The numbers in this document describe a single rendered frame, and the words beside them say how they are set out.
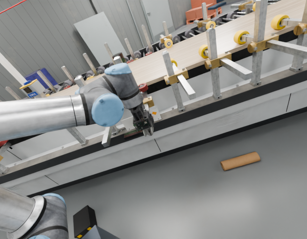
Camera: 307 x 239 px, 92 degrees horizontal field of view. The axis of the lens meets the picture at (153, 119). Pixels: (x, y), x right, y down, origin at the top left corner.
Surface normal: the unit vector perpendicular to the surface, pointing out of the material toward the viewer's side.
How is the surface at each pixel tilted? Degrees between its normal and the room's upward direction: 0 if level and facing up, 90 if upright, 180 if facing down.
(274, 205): 0
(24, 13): 90
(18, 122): 81
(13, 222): 89
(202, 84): 90
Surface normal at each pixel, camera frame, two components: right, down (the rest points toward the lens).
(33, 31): 0.61, 0.30
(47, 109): 0.46, -0.21
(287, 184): -0.33, -0.73
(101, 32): 0.52, 0.13
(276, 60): 0.10, 0.59
